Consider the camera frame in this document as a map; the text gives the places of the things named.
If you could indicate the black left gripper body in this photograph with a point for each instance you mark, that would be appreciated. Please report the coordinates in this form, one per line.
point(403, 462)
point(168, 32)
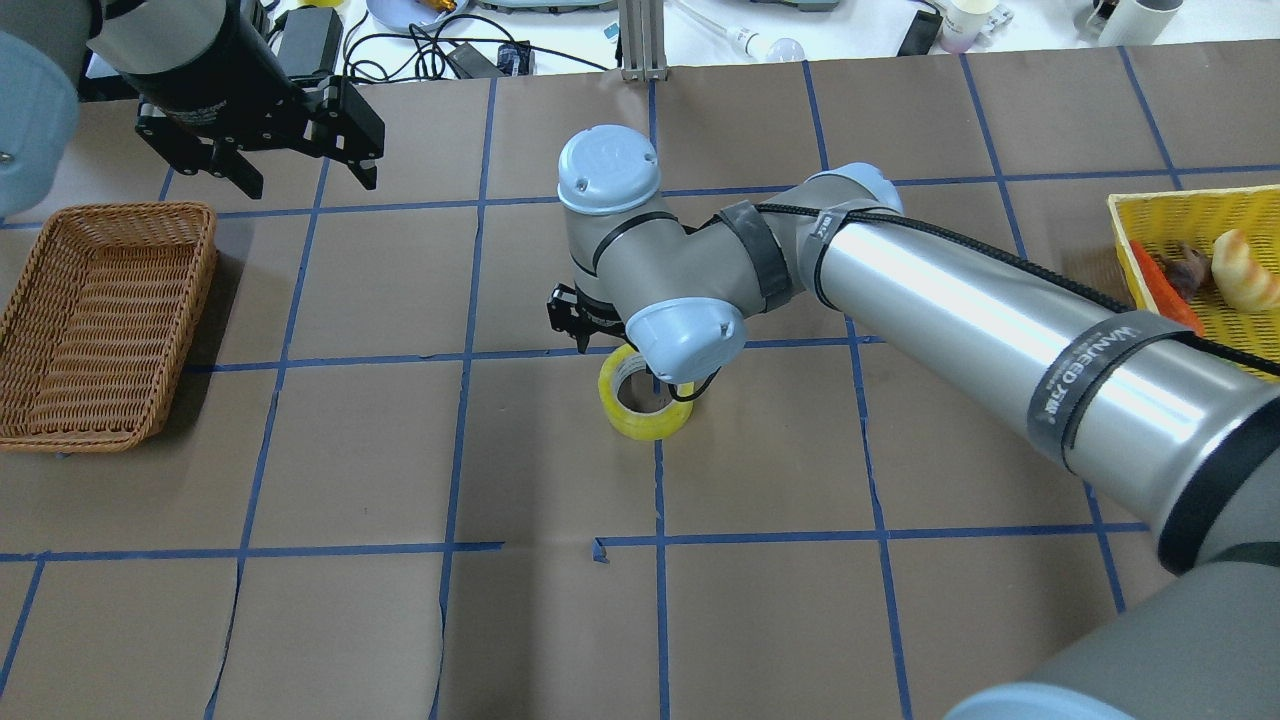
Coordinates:
point(207, 84)

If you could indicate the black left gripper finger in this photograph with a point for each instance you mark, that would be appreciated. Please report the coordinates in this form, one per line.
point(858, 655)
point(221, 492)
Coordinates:
point(365, 170)
point(230, 165)

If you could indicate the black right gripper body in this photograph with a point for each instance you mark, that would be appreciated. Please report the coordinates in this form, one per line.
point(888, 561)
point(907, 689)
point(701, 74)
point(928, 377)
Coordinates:
point(568, 314)

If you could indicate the yellow tape roll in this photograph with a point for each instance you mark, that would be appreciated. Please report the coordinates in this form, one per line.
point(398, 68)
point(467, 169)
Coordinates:
point(634, 402)

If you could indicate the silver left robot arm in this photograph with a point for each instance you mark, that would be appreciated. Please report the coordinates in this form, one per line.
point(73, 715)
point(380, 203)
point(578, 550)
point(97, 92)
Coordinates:
point(43, 47)

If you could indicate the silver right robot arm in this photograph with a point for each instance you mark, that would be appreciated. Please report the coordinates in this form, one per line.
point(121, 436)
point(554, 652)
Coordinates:
point(1178, 429)

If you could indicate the black power adapter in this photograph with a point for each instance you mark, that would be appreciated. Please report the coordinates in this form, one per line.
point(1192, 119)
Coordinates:
point(308, 42)

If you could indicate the blue plate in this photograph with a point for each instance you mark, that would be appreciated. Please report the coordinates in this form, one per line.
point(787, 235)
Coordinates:
point(401, 16)

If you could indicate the brown wicker basket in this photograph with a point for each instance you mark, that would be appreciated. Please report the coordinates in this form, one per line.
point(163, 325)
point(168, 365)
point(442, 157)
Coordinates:
point(99, 325)

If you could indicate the white paper cup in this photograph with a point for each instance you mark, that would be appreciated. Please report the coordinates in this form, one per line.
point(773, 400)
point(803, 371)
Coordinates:
point(962, 21)

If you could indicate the yellow plastic basket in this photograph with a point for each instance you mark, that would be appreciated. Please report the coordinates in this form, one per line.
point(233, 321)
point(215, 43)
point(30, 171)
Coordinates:
point(1160, 221)

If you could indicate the orange toy carrot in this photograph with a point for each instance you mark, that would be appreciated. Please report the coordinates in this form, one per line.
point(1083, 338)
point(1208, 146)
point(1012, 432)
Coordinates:
point(1168, 302)

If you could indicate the brown dried mushroom toy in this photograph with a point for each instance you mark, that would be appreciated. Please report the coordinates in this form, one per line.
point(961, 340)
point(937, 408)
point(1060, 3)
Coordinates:
point(1188, 270)

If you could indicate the toy bread roll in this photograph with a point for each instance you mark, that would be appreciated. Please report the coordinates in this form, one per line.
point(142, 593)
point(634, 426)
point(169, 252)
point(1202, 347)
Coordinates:
point(1244, 283)

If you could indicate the aluminium frame post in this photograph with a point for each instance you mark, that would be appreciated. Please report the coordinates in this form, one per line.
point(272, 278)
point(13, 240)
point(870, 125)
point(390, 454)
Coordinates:
point(642, 41)

